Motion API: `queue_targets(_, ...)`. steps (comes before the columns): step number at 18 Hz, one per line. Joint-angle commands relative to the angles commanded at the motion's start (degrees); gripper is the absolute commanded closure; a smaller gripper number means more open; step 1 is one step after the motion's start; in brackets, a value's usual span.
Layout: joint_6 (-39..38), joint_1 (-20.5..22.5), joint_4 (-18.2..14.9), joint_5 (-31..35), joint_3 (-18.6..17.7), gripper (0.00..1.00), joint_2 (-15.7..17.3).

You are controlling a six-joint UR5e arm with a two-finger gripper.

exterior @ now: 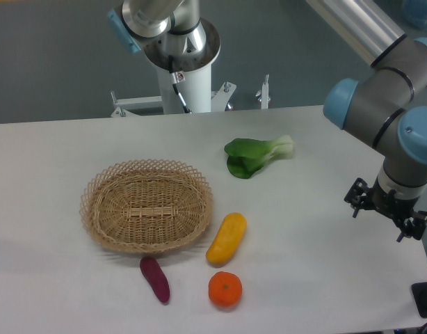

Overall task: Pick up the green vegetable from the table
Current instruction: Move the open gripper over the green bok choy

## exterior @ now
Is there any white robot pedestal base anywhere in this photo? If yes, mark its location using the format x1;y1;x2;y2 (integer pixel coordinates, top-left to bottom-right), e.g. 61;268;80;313
110;19;273;118

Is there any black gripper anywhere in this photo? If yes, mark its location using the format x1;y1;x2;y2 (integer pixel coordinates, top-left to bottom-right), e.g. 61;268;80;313
344;177;427;242

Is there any woven wicker basket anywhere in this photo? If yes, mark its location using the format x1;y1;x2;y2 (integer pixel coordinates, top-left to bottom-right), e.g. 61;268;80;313
80;159;214;254

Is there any purple sweet potato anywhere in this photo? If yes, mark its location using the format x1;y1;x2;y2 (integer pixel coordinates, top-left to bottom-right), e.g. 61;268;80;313
140;256;170;304

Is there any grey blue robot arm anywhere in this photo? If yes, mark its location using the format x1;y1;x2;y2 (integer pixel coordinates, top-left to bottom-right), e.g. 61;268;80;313
108;1;427;239

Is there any black cable on pedestal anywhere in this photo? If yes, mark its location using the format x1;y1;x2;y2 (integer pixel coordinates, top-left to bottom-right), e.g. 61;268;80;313
167;54;192;115

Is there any black device at table edge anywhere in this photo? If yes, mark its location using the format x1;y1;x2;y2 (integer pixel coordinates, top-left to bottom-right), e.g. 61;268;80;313
411;282;427;318

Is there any green bok choy vegetable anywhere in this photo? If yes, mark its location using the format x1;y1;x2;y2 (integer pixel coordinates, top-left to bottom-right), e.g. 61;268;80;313
224;135;294;179

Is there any yellow pepper vegetable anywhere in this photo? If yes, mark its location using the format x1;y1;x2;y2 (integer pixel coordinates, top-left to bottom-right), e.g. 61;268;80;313
206;212;247;267

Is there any orange tangerine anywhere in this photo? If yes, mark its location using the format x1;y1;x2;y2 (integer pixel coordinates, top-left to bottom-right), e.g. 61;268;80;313
208;271;243;308

